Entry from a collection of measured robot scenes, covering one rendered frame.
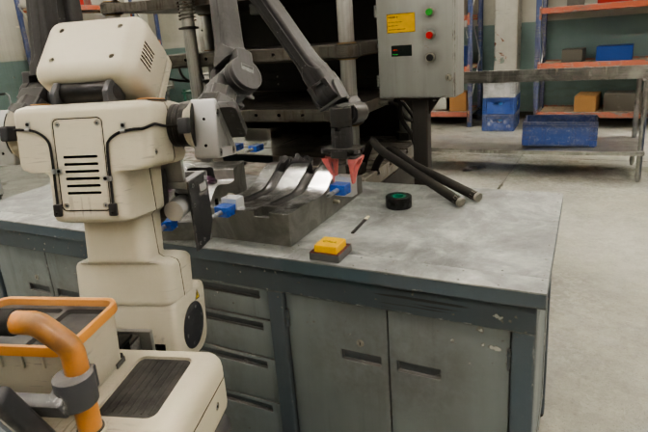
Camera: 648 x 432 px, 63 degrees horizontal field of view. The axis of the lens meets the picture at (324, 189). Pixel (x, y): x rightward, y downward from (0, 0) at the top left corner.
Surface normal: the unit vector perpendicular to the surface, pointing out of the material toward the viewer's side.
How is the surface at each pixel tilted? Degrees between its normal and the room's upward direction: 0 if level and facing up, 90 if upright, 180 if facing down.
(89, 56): 47
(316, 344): 90
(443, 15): 90
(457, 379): 90
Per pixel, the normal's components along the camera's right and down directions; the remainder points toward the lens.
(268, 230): -0.44, 0.28
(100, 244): -0.17, 0.15
